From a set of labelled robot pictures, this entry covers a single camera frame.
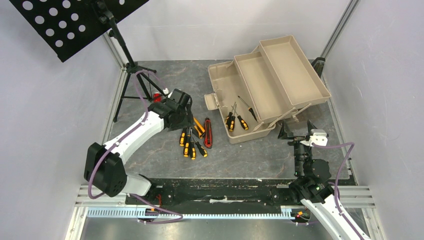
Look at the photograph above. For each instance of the aluminium frame rail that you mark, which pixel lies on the aluminium frame rail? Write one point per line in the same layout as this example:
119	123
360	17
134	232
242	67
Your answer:
80	213

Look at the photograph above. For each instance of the screwdriver yellow black extra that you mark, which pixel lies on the screwdriver yellow black extra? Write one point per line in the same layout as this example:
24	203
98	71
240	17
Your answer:
242	122

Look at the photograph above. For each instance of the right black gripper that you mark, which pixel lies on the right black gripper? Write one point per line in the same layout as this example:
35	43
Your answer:
296	139

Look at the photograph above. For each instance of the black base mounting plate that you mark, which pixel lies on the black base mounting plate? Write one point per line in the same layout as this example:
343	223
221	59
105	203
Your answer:
222	195

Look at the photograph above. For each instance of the beige plastic tool box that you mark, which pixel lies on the beige plastic tool box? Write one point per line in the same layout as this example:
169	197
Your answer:
276	79

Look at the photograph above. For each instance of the black perforated music stand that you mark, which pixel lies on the black perforated music stand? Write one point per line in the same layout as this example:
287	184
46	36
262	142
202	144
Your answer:
68	26

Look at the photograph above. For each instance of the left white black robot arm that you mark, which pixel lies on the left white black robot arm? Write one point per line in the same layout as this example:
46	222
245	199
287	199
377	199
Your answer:
105	162

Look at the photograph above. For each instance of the screwdriver black handle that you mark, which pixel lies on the screwdriver black handle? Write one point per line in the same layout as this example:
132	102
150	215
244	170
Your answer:
250	109

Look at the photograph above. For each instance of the red black utility knife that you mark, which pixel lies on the red black utility knife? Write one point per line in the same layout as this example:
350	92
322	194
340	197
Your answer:
208	138

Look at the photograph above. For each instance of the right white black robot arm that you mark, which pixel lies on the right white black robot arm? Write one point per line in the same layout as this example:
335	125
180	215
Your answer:
311	187

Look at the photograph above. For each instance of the red cylindrical object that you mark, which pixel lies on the red cylindrical object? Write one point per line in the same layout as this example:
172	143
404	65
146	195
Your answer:
157	97

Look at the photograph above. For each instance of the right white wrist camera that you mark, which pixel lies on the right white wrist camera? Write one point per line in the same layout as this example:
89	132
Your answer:
316	137

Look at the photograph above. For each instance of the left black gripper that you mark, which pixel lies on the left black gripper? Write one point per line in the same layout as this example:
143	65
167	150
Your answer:
187	121

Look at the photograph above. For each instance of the black metronome clear cover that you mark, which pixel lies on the black metronome clear cover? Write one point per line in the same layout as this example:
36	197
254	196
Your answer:
318	65

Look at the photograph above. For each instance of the screwdriver yellow black sideways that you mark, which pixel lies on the screwdriver yellow black sideways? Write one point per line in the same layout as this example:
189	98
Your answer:
232	122

